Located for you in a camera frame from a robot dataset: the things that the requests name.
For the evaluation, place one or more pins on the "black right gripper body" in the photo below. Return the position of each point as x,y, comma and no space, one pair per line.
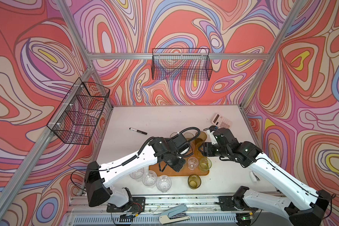
212,150

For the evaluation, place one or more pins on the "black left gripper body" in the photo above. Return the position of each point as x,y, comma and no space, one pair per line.
176,163

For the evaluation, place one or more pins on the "yellow faceted glass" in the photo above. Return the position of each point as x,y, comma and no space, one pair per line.
197,153

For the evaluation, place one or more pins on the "bright green faceted glass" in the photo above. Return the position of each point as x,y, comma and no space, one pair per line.
204,164

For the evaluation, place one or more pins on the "small clear glass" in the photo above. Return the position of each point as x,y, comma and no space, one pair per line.
192,163

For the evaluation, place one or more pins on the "olive glass front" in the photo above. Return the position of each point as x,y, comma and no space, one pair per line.
194,181

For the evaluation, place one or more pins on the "olive brown textured glass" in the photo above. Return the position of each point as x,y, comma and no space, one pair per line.
201,138

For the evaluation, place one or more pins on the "pale green textured glass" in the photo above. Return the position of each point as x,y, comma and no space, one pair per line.
188,135

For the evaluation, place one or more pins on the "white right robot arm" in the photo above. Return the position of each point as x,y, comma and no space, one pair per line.
301,204

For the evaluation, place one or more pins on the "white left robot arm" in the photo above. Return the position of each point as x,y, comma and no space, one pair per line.
100,179

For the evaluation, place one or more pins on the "orange brown plastic tray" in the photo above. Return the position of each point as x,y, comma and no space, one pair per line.
185,171

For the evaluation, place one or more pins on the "pink calculator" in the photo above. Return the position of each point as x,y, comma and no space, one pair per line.
221,122

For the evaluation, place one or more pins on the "black and white marker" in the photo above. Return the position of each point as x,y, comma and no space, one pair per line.
138,131

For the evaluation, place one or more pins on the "blue grey stapler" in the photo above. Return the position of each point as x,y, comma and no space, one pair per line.
173,215

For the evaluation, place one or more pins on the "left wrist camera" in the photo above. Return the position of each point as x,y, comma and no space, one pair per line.
182,144

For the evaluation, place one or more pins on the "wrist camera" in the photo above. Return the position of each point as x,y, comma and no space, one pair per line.
221,136
182,144

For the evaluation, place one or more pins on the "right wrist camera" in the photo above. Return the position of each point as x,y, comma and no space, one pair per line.
221,136

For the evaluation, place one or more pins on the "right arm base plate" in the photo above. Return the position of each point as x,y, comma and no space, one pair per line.
229,203

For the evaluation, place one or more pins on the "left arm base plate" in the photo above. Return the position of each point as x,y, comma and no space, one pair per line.
134,207

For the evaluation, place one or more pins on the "black wire basket back wall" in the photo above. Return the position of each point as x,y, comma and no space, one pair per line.
181,64

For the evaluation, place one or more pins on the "black wire basket wall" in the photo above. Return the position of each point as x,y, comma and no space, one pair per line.
81,110
181,64

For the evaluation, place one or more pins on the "black wire basket left wall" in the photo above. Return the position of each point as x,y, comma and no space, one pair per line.
81,110

